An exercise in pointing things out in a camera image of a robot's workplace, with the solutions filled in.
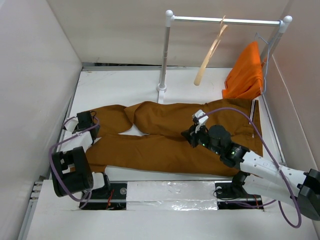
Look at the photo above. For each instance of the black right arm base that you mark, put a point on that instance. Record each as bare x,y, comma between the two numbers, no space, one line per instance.
230,199

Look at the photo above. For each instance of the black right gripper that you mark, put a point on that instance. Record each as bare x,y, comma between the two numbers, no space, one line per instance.
191,135

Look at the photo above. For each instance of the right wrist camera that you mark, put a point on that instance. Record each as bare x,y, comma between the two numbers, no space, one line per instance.
199,118

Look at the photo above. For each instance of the beige plastic hanger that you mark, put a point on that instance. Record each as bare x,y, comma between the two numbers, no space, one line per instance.
214,46

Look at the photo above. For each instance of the white clothes rack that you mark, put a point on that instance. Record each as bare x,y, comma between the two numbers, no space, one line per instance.
280,25

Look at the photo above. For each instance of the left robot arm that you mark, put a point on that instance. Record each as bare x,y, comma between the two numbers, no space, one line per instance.
70,169

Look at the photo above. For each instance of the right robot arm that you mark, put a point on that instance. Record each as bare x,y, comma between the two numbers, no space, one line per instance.
258,176

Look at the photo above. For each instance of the brown trousers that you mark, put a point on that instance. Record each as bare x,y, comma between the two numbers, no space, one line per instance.
148,136

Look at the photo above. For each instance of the orange garment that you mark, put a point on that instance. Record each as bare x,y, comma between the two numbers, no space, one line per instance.
245,80

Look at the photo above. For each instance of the white foil tape strip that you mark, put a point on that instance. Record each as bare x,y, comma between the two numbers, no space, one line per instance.
191,195

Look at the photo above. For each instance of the thin blue wire hanger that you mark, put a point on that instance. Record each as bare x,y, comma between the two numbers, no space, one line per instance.
264,58

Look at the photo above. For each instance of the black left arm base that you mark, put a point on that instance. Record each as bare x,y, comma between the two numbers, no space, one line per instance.
113,198

